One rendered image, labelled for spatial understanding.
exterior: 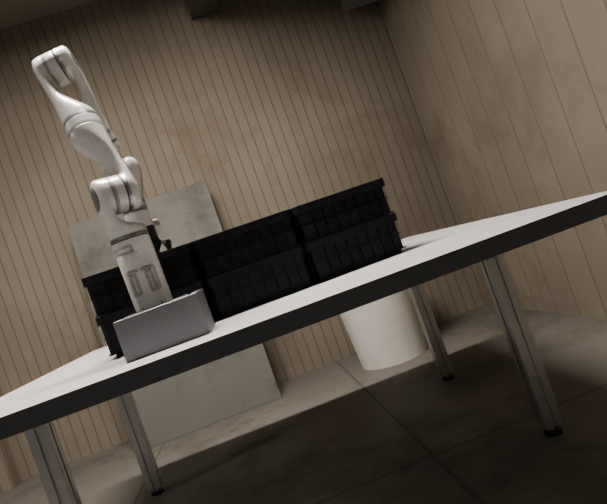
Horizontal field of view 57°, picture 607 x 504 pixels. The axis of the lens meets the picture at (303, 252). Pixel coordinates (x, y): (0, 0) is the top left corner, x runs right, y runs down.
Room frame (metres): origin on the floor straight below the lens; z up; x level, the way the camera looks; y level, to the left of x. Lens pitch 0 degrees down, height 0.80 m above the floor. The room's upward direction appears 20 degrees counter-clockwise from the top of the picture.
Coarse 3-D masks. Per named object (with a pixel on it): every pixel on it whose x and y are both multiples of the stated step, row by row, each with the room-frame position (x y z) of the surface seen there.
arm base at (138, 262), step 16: (128, 240) 1.30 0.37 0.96; (144, 240) 1.32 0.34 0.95; (128, 256) 1.30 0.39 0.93; (144, 256) 1.31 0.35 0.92; (128, 272) 1.30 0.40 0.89; (144, 272) 1.30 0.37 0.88; (160, 272) 1.33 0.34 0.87; (128, 288) 1.31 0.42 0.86; (144, 288) 1.30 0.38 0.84; (160, 288) 1.30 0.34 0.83; (144, 304) 1.30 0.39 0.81; (160, 304) 1.30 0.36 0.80
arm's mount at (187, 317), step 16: (176, 304) 1.22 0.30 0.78; (192, 304) 1.23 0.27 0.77; (128, 320) 1.21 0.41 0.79; (144, 320) 1.22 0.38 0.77; (160, 320) 1.22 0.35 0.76; (176, 320) 1.22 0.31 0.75; (192, 320) 1.23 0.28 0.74; (208, 320) 1.28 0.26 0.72; (128, 336) 1.21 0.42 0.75; (144, 336) 1.21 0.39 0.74; (160, 336) 1.22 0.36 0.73; (176, 336) 1.22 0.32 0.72; (192, 336) 1.22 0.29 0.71; (128, 352) 1.21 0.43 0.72; (144, 352) 1.21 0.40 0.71
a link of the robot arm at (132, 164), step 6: (126, 162) 1.56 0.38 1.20; (132, 162) 1.56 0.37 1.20; (132, 168) 1.56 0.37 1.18; (138, 168) 1.58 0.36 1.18; (132, 174) 1.56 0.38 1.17; (138, 174) 1.58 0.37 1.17; (138, 180) 1.58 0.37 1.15; (144, 198) 1.60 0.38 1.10; (144, 204) 1.59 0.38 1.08; (132, 210) 1.56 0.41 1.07
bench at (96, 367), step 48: (432, 240) 1.72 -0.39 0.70; (480, 240) 1.13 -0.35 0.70; (528, 240) 1.13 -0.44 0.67; (336, 288) 1.21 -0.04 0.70; (384, 288) 1.10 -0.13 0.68; (240, 336) 1.07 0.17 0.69; (432, 336) 2.63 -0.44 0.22; (528, 336) 1.72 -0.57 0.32; (48, 384) 1.42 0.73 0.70; (96, 384) 1.04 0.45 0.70; (144, 384) 1.04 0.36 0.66; (528, 384) 1.73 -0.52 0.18; (0, 432) 1.02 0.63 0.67; (48, 432) 1.57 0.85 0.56; (144, 432) 2.52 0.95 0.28; (48, 480) 1.56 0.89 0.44; (144, 480) 2.47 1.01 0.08
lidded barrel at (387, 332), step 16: (368, 304) 3.23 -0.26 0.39; (384, 304) 3.23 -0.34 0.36; (400, 304) 3.26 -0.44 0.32; (352, 320) 3.31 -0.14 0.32; (368, 320) 3.25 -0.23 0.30; (384, 320) 3.23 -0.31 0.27; (400, 320) 3.25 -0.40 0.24; (416, 320) 3.34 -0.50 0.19; (352, 336) 3.38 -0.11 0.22; (368, 336) 3.27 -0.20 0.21; (384, 336) 3.24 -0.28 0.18; (400, 336) 3.25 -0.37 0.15; (416, 336) 3.30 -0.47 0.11; (368, 352) 3.31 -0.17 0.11; (384, 352) 3.26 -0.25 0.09; (400, 352) 3.25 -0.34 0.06; (416, 352) 3.28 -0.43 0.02; (368, 368) 3.36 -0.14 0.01
